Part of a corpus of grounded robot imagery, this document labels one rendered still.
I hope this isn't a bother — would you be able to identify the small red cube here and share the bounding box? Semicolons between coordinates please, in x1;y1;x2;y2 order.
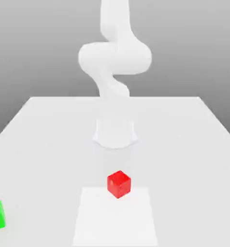
107;170;131;199

